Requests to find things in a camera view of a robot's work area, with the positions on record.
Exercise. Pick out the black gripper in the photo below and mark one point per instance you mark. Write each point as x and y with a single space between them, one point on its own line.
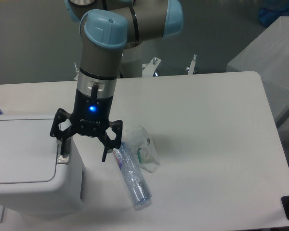
90 117

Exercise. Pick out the white push-button trash can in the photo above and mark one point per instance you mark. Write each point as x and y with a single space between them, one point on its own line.
36 175

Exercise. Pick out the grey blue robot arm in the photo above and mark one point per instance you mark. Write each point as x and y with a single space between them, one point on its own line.
106 27

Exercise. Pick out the crumpled clear plastic bag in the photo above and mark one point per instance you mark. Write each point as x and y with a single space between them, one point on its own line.
142 147

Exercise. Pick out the clear plastic water bottle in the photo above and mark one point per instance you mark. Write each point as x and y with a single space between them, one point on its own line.
136 185

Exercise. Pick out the white covered box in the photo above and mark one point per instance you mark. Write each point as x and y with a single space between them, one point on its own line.
268 55

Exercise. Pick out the blue plastic bag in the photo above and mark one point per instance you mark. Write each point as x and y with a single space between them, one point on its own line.
271 10

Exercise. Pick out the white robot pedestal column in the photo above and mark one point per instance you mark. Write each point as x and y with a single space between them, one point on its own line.
131 63

